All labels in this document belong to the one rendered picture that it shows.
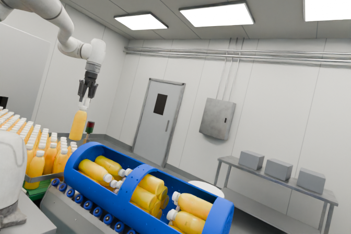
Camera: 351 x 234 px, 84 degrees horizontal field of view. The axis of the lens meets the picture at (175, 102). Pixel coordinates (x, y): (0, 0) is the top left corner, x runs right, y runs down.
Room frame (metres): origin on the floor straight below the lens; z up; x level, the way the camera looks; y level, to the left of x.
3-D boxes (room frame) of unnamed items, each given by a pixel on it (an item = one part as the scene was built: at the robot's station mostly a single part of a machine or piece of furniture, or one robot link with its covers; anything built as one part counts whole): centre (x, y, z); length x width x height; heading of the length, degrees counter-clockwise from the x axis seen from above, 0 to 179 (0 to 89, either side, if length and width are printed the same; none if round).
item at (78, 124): (1.24, 0.57, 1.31); 0.07 x 0.07 x 0.19
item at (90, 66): (1.24, 0.57, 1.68); 0.09 x 0.09 x 0.06
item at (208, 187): (1.43, -0.36, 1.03); 0.28 x 0.28 x 0.01
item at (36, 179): (1.29, 0.60, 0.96); 0.40 x 0.01 x 0.03; 152
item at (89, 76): (1.24, 0.57, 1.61); 0.08 x 0.07 x 0.09; 155
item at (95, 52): (1.24, 0.58, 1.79); 0.13 x 0.11 x 0.16; 88
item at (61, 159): (1.30, 0.64, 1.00); 0.07 x 0.07 x 0.19
